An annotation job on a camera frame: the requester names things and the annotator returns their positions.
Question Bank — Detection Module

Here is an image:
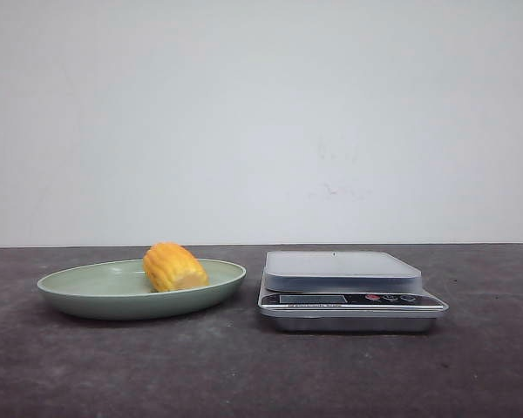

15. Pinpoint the silver digital kitchen scale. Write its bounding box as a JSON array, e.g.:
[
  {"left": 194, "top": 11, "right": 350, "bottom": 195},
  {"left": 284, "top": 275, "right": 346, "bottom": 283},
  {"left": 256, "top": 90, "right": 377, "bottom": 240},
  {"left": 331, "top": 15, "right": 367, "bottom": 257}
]
[{"left": 258, "top": 251, "right": 449, "bottom": 333}]

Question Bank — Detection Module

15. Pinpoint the green oval plate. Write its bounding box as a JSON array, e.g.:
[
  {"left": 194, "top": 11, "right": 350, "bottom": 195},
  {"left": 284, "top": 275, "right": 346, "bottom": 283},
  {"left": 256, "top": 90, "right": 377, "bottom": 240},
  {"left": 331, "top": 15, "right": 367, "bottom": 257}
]
[{"left": 37, "top": 258, "right": 247, "bottom": 320}]

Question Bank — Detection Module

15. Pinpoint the yellow corn cob piece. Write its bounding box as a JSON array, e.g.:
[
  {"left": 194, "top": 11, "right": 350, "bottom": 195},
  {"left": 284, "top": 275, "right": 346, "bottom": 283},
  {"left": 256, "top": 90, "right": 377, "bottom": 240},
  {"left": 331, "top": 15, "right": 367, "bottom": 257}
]
[{"left": 142, "top": 242, "right": 209, "bottom": 292}]

